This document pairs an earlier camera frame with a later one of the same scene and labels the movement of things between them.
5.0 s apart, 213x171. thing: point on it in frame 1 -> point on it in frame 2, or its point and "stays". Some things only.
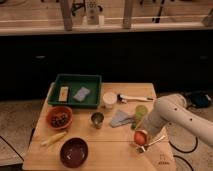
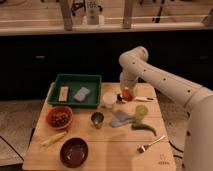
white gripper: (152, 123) -> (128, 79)
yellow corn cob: (53, 139) stays
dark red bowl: (74, 152) stays
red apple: (140, 138) -> (126, 95)
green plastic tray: (75, 91) stays
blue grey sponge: (81, 94) stays
